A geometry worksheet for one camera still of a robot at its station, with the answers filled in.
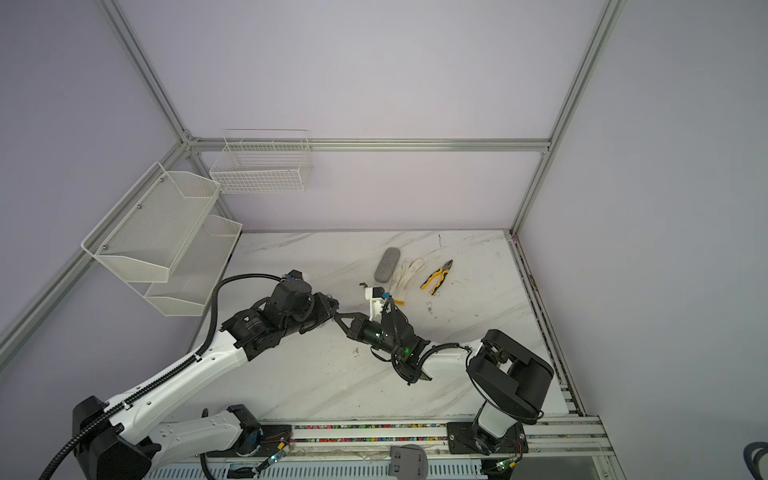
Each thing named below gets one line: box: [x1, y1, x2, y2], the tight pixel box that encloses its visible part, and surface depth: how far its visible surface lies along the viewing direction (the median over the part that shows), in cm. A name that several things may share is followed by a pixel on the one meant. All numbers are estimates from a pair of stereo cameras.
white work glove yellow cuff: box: [390, 257, 427, 306], surface depth 109 cm
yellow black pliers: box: [420, 259, 454, 295], surface depth 107 cm
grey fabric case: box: [374, 247, 401, 283], surface depth 109 cm
